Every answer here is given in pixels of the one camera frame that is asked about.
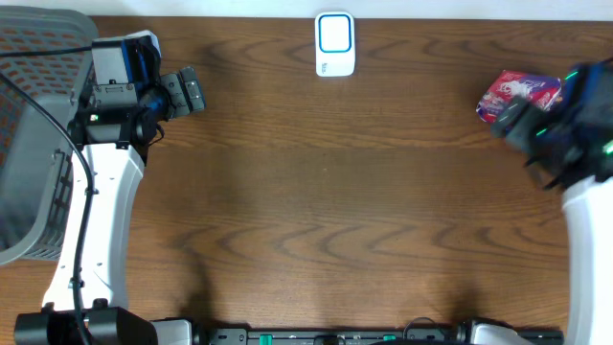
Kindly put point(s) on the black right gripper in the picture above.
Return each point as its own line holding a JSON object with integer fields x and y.
{"x": 534, "y": 132}

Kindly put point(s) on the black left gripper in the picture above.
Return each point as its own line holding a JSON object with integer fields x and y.
{"x": 166, "y": 96}

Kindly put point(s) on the red purple pad package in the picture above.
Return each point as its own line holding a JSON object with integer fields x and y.
{"x": 542, "y": 91}

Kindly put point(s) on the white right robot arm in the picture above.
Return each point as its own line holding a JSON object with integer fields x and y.
{"x": 587, "y": 207}

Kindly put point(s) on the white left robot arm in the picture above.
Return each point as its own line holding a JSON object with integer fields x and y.
{"x": 86, "y": 303}

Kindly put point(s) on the white barcode scanner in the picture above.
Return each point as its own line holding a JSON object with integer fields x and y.
{"x": 334, "y": 44}

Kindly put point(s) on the grey plastic basket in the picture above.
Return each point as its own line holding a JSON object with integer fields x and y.
{"x": 42, "y": 57}

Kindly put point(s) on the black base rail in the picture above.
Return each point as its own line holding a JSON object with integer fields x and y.
{"x": 421, "y": 330}

